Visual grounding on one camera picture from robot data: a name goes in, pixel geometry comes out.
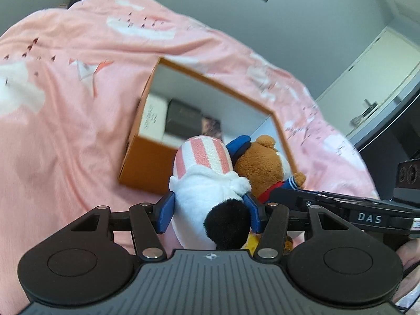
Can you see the white door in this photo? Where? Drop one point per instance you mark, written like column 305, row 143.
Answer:
column 361, row 85

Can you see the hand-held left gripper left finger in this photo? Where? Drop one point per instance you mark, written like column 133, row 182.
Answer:
column 165, row 213

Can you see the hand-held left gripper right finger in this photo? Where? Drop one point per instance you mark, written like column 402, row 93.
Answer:
column 252, row 211

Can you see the white plush dog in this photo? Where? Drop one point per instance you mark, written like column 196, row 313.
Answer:
column 200, row 187

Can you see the orange cardboard box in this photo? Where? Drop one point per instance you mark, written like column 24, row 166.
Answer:
column 147, row 162

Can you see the brown sailor plush bear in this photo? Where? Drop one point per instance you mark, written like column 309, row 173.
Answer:
column 259, row 167

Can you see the long white printed box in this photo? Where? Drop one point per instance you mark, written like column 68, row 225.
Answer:
column 152, row 118

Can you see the dark grey box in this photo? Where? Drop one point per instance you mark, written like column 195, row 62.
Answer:
column 182, row 121

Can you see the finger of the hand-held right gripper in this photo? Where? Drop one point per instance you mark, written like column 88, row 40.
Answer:
column 295, row 196

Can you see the pink cloud print blanket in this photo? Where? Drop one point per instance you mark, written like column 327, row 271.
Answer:
column 65, row 121

